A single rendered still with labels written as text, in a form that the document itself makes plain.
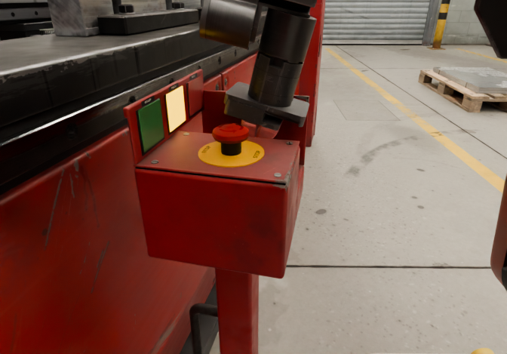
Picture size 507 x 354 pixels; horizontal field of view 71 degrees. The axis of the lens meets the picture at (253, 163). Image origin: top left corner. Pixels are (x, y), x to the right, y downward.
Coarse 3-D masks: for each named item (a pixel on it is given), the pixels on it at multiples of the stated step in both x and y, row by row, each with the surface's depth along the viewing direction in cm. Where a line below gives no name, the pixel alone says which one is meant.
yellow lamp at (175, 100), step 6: (174, 90) 42; (180, 90) 43; (168, 96) 40; (174, 96) 42; (180, 96) 44; (168, 102) 41; (174, 102) 42; (180, 102) 44; (168, 108) 41; (174, 108) 42; (180, 108) 44; (168, 114) 41; (174, 114) 42; (180, 114) 44; (174, 120) 43; (180, 120) 44; (174, 126) 43
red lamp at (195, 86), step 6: (198, 78) 49; (192, 84) 47; (198, 84) 49; (192, 90) 47; (198, 90) 49; (192, 96) 47; (198, 96) 49; (192, 102) 48; (198, 102) 50; (192, 108) 48; (198, 108) 50; (192, 114) 48
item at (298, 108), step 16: (256, 64) 42; (288, 64) 40; (256, 80) 42; (272, 80) 41; (288, 80) 41; (240, 96) 43; (256, 96) 43; (272, 96) 42; (288, 96) 43; (272, 112) 43; (288, 112) 42; (304, 112) 43
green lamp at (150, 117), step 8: (152, 104) 37; (160, 104) 39; (144, 112) 36; (152, 112) 37; (160, 112) 39; (144, 120) 36; (152, 120) 37; (160, 120) 39; (144, 128) 36; (152, 128) 38; (160, 128) 39; (144, 136) 36; (152, 136) 38; (160, 136) 39; (144, 144) 36; (152, 144) 38
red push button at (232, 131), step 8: (216, 128) 37; (224, 128) 37; (232, 128) 37; (240, 128) 37; (216, 136) 36; (224, 136) 36; (232, 136) 36; (240, 136) 36; (248, 136) 37; (224, 144) 37; (232, 144) 37; (240, 144) 38; (224, 152) 38; (232, 152) 37; (240, 152) 38
